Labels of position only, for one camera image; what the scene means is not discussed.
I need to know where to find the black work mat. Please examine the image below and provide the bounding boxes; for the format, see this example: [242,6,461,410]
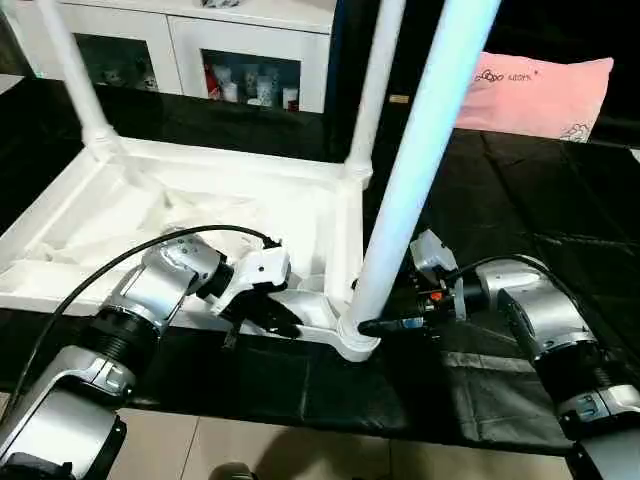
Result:
[0,75,640,456]

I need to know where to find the dark robot foot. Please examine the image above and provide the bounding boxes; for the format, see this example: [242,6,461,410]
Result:
[210,463,261,480]

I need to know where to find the pink pillow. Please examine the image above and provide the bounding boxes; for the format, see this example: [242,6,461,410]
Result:
[455,52,616,142]

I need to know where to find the white glass-door cabinet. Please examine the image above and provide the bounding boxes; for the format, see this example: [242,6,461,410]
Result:
[0,0,337,115]

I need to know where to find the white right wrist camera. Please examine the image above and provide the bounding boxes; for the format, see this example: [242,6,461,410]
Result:
[409,229,461,293]

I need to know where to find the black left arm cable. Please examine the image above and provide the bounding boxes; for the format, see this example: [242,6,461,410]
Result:
[0,224,283,406]

